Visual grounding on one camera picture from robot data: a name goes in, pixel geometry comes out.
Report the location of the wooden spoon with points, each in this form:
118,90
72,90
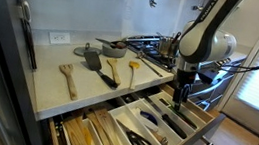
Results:
114,70

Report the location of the black utensil in bowl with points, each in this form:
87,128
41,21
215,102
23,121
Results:
109,43

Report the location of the stainless steel pot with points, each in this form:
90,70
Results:
164,47

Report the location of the grey lid with knob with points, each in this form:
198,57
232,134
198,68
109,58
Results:
83,50

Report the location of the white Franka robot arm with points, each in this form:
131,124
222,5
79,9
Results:
204,42

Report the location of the white cutlery organizer tray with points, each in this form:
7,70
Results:
130,119

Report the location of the stainless steel gas range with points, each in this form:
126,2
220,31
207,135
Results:
207,93

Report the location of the flat wooden spatula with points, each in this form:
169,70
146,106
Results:
109,133

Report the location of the grey pot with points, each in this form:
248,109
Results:
113,52

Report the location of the wooden slotted spatula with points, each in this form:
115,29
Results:
69,79

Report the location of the bamboo utensil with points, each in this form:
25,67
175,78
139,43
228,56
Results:
75,139

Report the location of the yellow silicone spatula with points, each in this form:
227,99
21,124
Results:
133,73

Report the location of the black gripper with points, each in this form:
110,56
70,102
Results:
185,79

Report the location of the white blue peeler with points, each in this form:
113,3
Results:
147,118

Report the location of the black scissors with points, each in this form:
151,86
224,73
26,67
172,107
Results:
139,141

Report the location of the white wall outlet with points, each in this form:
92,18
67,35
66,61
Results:
59,37

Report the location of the knife rack with knives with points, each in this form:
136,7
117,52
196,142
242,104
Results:
29,42

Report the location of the green knife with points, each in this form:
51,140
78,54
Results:
183,114

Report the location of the metal ladle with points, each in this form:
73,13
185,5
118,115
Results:
149,65

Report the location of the black spatula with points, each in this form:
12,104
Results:
92,61

